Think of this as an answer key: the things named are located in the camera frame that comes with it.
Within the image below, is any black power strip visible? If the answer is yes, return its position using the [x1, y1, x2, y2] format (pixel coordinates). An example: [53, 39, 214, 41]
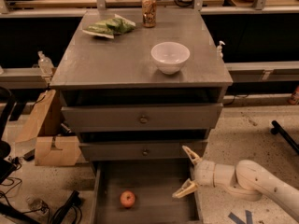
[50, 190, 81, 224]

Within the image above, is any clear sanitizer bottle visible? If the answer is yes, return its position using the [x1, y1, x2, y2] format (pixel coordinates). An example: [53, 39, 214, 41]
[37, 51, 54, 76]

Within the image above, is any orange bottle on floor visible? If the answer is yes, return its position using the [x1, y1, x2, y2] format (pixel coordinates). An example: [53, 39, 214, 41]
[288, 86, 299, 105]

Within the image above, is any grey middle drawer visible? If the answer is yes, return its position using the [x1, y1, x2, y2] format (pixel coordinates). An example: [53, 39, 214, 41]
[79, 140, 207, 161]

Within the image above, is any brown cardboard box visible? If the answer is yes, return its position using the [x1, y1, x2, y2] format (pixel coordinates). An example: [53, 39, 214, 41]
[16, 90, 81, 166]

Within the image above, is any white bowl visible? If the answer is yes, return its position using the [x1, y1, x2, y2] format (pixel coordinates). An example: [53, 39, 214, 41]
[150, 42, 190, 75]

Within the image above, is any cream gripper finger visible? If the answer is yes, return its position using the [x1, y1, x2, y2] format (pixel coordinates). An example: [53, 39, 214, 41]
[172, 178, 198, 199]
[182, 146, 202, 165]

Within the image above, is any green chip bag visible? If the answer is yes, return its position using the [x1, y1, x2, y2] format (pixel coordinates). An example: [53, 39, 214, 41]
[83, 14, 135, 39]

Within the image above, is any small white pump bottle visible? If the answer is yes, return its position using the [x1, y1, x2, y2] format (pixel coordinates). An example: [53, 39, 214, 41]
[216, 41, 225, 58]

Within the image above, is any grey bottom drawer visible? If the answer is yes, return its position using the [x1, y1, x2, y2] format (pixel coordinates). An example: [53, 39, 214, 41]
[91, 159, 203, 224]

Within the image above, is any tan drink can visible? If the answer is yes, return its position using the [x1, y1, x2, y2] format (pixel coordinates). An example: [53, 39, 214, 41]
[142, 0, 156, 28]

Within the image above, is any black chair leg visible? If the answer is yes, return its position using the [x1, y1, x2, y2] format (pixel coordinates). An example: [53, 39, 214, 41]
[270, 120, 299, 155]

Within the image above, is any red apple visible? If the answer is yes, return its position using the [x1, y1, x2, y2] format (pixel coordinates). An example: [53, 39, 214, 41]
[120, 190, 135, 208]

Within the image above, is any grey top drawer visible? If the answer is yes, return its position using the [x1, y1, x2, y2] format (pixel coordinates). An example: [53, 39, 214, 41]
[62, 104, 222, 133]

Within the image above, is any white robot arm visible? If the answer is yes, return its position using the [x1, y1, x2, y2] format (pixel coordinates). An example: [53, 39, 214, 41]
[172, 146, 299, 222]

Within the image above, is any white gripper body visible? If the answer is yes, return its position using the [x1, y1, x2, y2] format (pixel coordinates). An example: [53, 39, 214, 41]
[193, 160, 216, 186]

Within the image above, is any grey drawer cabinet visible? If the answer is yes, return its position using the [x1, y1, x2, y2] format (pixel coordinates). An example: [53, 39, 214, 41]
[50, 8, 234, 173]

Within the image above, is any grey drawer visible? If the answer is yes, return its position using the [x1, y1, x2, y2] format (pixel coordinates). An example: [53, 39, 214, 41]
[91, 159, 203, 224]
[62, 104, 222, 133]
[79, 140, 207, 161]

